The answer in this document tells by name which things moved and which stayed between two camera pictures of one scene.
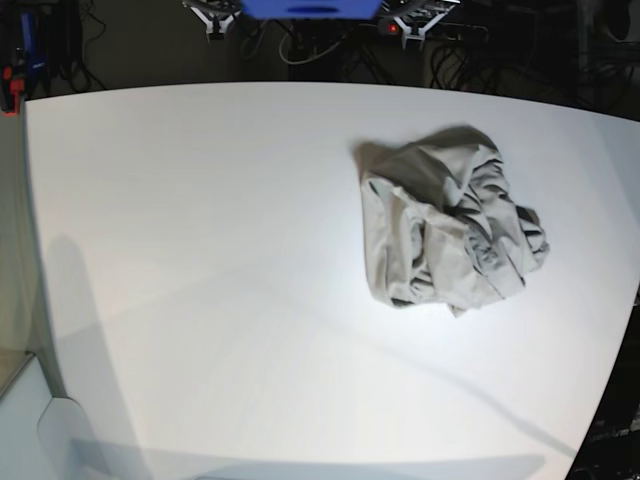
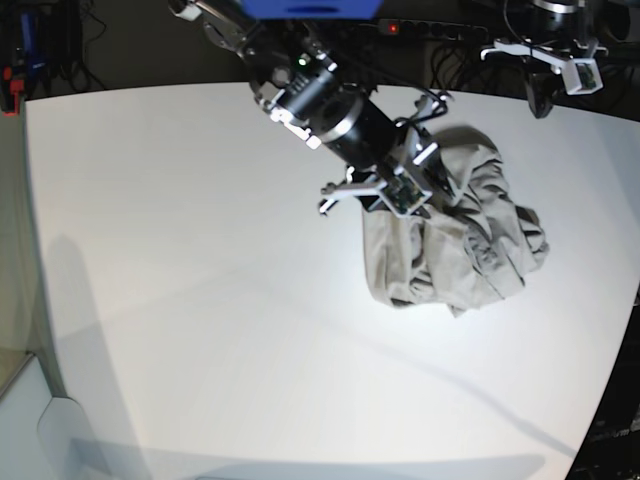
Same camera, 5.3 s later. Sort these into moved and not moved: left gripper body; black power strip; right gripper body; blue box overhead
Moved: left gripper body; right gripper body
Not moved: black power strip; blue box overhead
